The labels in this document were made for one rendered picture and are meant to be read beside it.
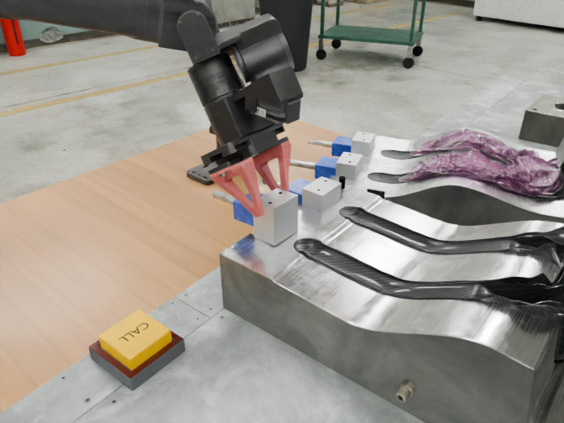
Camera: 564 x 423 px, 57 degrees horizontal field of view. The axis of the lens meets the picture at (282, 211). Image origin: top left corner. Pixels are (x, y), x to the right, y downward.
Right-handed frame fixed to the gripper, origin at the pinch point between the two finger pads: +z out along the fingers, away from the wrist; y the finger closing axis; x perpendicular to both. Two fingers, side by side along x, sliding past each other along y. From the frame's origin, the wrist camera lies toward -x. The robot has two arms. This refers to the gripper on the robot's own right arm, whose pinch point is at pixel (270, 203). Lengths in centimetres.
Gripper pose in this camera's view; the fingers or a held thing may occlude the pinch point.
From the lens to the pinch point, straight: 67.6
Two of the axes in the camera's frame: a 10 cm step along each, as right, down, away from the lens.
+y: 6.3, -3.7, 6.9
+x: -6.7, 2.0, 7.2
